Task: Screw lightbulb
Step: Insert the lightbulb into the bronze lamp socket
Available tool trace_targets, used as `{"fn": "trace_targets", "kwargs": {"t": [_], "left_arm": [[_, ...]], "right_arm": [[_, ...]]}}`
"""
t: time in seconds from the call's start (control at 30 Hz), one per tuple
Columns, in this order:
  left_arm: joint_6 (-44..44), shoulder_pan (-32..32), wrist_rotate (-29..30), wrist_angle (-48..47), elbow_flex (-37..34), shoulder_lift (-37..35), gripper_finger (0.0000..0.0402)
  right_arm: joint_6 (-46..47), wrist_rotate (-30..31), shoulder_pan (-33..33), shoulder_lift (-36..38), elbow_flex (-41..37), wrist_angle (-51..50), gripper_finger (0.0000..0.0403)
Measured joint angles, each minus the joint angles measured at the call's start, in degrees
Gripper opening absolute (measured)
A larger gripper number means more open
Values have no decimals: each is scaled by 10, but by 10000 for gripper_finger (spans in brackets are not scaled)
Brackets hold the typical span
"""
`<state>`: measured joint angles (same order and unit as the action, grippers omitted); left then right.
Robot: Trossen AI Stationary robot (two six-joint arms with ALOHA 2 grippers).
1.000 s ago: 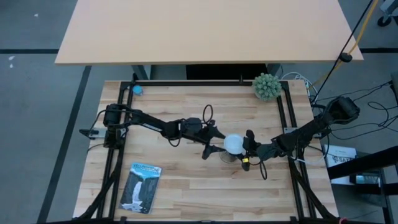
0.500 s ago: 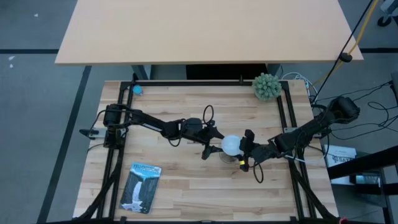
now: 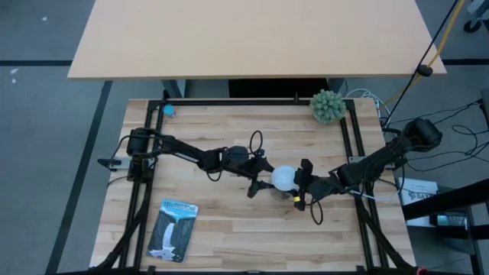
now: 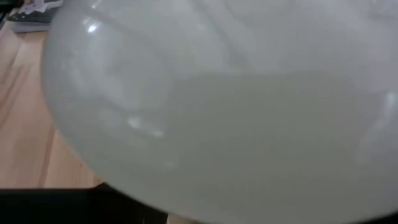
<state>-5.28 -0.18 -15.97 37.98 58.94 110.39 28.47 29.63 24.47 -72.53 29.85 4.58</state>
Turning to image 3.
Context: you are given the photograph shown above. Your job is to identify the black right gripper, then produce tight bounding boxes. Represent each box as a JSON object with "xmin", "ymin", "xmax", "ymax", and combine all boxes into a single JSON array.
[{"xmin": 293, "ymin": 158, "xmax": 343, "ymax": 212}]

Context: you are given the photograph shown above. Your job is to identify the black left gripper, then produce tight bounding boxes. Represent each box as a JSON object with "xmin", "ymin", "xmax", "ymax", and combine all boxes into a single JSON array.
[{"xmin": 228, "ymin": 145, "xmax": 276, "ymax": 199}]

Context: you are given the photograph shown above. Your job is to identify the white flood lightbulb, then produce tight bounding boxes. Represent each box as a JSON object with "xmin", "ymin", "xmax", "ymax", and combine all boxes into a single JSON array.
[{"xmin": 270, "ymin": 164, "xmax": 300, "ymax": 193}]

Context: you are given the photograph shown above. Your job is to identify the round green artificial plant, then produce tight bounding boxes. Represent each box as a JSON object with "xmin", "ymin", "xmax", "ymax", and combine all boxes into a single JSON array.
[{"xmin": 309, "ymin": 89, "xmax": 348, "ymax": 125}]

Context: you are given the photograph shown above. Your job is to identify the Yellowstone waterfall booklet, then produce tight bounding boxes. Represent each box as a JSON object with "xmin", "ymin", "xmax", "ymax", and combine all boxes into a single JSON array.
[{"xmin": 146, "ymin": 199, "xmax": 200, "ymax": 264}]

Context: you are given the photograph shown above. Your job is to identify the white printed box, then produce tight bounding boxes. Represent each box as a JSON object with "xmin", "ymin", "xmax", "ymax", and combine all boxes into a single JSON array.
[{"xmin": 397, "ymin": 177, "xmax": 440, "ymax": 228}]

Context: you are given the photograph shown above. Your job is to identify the large beige desk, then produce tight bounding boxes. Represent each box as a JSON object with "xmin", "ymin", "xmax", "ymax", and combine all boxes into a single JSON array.
[{"xmin": 67, "ymin": 0, "xmax": 448, "ymax": 99}]

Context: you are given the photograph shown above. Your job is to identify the black metal cart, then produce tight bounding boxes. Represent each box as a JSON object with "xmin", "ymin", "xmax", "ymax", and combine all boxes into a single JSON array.
[{"xmin": 403, "ymin": 179, "xmax": 489, "ymax": 275}]

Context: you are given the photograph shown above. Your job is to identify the office chair base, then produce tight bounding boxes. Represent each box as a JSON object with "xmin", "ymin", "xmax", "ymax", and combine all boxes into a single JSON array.
[{"xmin": 464, "ymin": 0, "xmax": 489, "ymax": 34}]

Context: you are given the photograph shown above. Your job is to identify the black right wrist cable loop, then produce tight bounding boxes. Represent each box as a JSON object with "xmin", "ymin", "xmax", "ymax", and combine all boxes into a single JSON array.
[{"xmin": 309, "ymin": 197, "xmax": 325, "ymax": 226}]

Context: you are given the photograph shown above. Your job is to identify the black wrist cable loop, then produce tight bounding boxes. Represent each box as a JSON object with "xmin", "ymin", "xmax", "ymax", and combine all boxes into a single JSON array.
[
  {"xmin": 249, "ymin": 130, "xmax": 265, "ymax": 154},
  {"xmin": 309, "ymin": 197, "xmax": 325, "ymax": 226}
]

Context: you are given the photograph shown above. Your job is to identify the black left wrist cable loop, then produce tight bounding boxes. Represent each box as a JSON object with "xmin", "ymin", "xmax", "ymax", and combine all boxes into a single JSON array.
[{"xmin": 249, "ymin": 130, "xmax": 265, "ymax": 154}]

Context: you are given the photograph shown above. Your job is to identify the black aluminium table frame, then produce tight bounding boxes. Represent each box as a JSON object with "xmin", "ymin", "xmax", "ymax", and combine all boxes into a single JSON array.
[{"xmin": 89, "ymin": 89, "xmax": 417, "ymax": 275}]

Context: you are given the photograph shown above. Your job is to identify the white lamp cord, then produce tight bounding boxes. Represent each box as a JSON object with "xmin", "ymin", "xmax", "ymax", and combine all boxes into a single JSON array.
[{"xmin": 349, "ymin": 189, "xmax": 401, "ymax": 202}]

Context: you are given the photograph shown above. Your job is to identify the white cable bundle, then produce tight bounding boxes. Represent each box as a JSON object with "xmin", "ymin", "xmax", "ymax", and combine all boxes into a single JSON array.
[{"xmin": 345, "ymin": 88, "xmax": 391, "ymax": 125}]

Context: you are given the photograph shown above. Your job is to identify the black floor cables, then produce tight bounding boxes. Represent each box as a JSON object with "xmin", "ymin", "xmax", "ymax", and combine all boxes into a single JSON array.
[{"xmin": 389, "ymin": 98, "xmax": 489, "ymax": 173}]

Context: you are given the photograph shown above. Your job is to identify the yellow hanging cable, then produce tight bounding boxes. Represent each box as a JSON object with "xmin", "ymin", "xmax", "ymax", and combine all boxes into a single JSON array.
[{"xmin": 381, "ymin": 0, "xmax": 468, "ymax": 110}]

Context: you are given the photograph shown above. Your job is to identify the black hanging cable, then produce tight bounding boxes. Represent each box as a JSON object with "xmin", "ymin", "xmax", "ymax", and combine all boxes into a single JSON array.
[{"xmin": 384, "ymin": 0, "xmax": 461, "ymax": 127}]

